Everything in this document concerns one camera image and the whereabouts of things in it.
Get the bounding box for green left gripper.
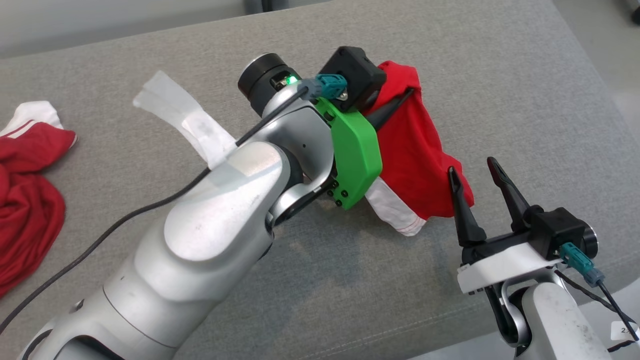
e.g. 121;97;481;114
315;88;416;211

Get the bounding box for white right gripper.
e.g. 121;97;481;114
448;157;564;296

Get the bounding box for red shorts with white trim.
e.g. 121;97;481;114
362;60;476;237

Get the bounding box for red Bulls 23 jersey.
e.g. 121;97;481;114
0;100;78;298

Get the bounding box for white paper label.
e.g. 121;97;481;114
611;320;640;343

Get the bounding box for translucent white tape strip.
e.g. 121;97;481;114
132;70;238;171

